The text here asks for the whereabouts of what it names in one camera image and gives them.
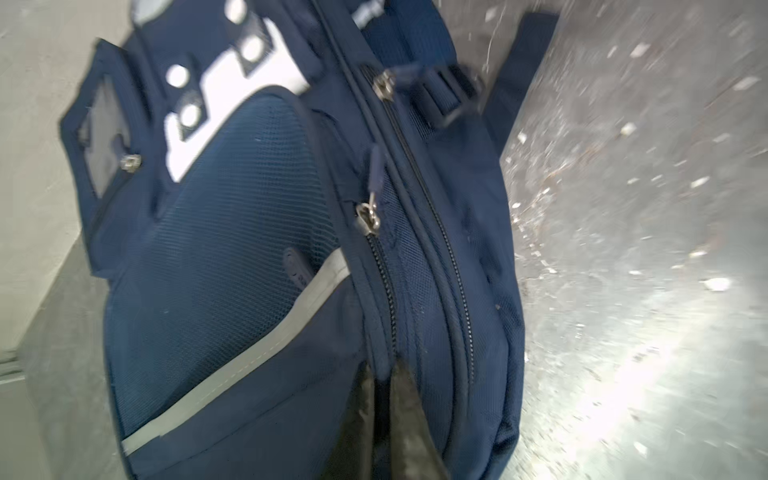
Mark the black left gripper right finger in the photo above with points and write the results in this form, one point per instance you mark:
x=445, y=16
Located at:
x=413, y=454

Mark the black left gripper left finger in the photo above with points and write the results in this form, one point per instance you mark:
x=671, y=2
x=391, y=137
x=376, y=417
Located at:
x=352, y=455

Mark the navy blue student backpack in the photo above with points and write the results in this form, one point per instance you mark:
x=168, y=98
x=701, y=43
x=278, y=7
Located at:
x=279, y=191

